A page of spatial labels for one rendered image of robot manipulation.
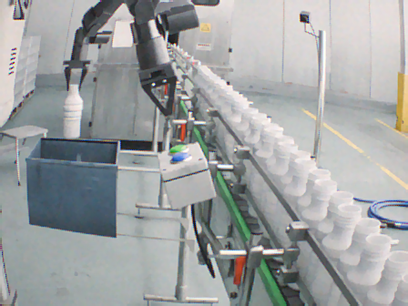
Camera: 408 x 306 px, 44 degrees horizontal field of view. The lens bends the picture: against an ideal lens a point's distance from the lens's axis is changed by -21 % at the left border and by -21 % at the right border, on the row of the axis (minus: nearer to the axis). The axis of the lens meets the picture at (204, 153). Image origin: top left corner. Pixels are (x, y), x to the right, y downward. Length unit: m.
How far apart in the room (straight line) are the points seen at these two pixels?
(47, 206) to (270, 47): 10.15
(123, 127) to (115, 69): 0.59
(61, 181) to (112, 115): 4.26
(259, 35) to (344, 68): 2.01
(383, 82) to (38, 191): 11.31
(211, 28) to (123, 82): 1.01
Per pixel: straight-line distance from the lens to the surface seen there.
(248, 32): 11.55
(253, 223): 1.13
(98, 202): 1.70
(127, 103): 5.91
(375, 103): 12.53
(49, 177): 1.70
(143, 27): 1.09
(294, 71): 11.81
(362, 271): 0.60
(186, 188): 1.06
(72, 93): 1.76
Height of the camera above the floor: 1.36
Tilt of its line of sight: 13 degrees down
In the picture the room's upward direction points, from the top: 5 degrees clockwise
